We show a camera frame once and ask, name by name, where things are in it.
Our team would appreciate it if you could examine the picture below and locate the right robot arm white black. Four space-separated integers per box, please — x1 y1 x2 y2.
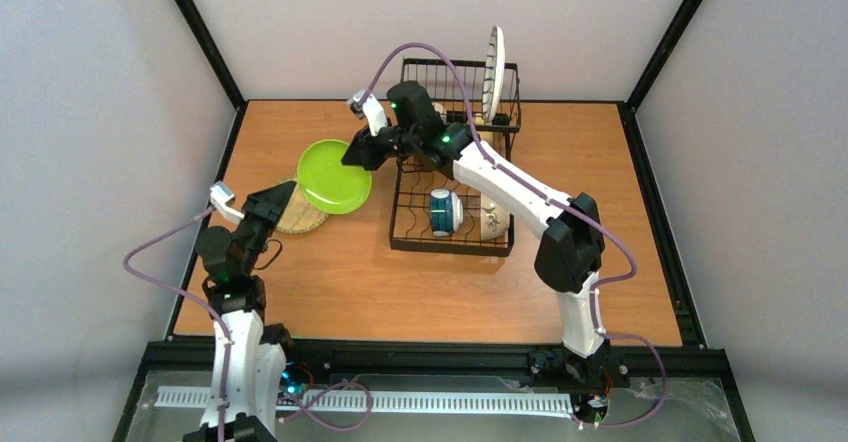
341 81 609 383

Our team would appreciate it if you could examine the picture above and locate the cream bowl floral pattern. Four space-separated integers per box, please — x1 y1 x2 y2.
479 194 511 241

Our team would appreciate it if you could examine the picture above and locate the purple cable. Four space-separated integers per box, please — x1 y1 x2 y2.
122 204 374 442
360 42 669 430

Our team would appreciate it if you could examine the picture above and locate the black wire dish rack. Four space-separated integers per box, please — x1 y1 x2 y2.
388 57 523 259

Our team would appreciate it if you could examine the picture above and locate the black corner frame post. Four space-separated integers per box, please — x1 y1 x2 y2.
173 0 247 111
627 0 704 114

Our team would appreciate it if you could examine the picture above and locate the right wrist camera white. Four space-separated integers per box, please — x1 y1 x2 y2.
346 90 389 137

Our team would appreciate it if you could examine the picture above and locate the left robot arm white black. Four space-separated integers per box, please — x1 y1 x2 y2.
183 181 296 441

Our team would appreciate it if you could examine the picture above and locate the white slotted cable duct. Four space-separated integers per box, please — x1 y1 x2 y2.
154 386 573 418

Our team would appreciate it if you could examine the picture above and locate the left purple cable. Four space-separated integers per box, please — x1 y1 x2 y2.
122 204 374 442

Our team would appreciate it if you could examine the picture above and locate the yellow mug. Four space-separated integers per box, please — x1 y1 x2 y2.
477 129 495 146

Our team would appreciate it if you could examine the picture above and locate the woven bamboo tray green rim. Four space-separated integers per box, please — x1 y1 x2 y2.
276 175 330 234

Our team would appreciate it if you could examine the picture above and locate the black corner frame post right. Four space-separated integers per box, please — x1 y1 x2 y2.
627 0 704 114

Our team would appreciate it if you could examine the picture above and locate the white bowl dark outside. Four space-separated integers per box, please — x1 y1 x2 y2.
429 188 464 238

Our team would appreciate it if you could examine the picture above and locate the white blue striped plate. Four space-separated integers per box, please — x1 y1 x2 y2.
481 25 506 123

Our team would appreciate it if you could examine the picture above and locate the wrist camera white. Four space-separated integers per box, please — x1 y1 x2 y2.
346 90 389 137
209 181 244 224

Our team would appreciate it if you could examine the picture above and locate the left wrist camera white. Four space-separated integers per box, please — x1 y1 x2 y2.
209 181 244 224

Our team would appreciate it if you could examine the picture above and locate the black front frame rail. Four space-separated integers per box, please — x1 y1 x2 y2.
142 338 730 387

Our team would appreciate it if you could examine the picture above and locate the green plate woven rim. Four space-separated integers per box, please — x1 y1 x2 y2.
296 139 372 215

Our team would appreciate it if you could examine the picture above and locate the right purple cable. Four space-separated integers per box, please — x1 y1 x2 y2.
360 42 669 430

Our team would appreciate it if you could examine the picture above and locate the black corner frame post left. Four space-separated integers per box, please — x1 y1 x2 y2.
173 0 247 111

